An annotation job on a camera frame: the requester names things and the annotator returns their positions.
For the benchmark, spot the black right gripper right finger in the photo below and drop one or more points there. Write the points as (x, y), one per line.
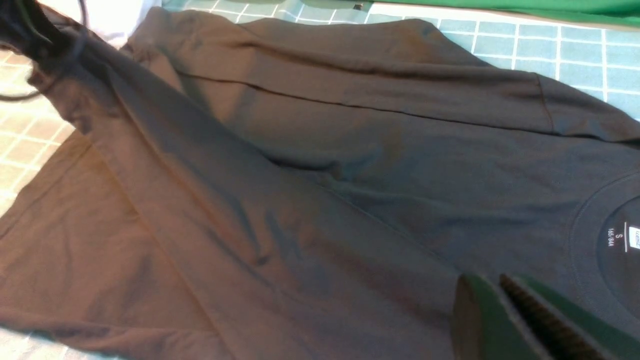
(566, 330)

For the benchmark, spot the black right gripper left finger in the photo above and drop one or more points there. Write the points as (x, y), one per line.
(486, 326)

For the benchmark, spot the dark gray long-sleeved shirt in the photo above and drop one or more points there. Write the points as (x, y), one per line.
(273, 190)

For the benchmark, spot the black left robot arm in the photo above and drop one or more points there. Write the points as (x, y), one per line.
(26, 30)

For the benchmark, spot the white crumpled shirt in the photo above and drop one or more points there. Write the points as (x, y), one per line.
(112, 21)

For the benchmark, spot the green checkered tablecloth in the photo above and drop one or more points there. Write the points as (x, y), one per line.
(602, 61)

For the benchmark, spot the green backdrop cloth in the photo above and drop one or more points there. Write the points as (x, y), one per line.
(625, 13)

